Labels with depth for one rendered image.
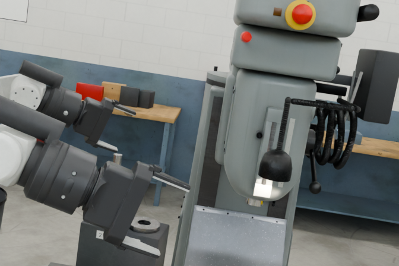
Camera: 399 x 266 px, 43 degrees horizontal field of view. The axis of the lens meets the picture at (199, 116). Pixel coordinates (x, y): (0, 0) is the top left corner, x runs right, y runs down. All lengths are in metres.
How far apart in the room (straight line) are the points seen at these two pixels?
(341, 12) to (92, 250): 0.88
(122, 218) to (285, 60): 0.60
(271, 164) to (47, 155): 0.56
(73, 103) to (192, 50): 4.33
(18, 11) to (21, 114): 5.24
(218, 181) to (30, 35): 4.40
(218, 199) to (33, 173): 1.12
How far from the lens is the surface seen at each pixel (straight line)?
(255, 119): 1.21
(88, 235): 1.43
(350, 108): 1.17
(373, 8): 1.14
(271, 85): 1.20
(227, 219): 1.74
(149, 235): 1.38
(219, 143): 1.42
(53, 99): 1.20
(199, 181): 1.72
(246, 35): 1.02
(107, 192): 0.71
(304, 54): 1.17
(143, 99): 5.09
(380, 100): 1.56
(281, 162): 1.10
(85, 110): 1.23
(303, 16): 1.02
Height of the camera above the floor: 1.69
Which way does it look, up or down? 9 degrees down
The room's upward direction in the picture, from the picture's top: 9 degrees clockwise
